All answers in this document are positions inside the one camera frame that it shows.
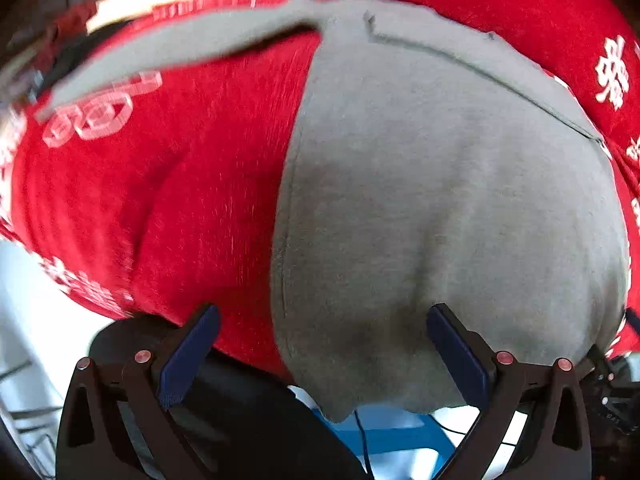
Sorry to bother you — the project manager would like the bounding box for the cream cloth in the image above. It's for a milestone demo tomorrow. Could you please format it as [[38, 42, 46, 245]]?
[[86, 0, 197, 33]]

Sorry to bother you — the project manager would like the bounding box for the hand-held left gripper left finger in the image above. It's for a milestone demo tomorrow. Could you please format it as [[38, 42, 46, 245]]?
[[56, 303, 222, 480]]

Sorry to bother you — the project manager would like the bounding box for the black cable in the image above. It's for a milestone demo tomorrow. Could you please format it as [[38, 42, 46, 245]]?
[[352, 409, 374, 480]]

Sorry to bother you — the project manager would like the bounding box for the blue frame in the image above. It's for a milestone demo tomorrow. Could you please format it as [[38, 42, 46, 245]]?
[[312, 402, 451, 462]]

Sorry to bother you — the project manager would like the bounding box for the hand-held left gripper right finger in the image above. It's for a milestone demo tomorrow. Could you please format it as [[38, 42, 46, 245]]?
[[426, 303, 594, 480]]

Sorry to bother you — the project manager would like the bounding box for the black chair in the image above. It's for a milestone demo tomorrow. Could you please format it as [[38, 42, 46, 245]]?
[[90, 317, 371, 480]]

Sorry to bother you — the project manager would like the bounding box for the grey small garment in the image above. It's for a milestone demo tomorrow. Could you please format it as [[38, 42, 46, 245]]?
[[35, 0, 632, 423]]

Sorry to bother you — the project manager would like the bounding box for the red printed blanket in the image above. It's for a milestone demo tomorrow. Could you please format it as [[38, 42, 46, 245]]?
[[0, 0, 640, 377]]

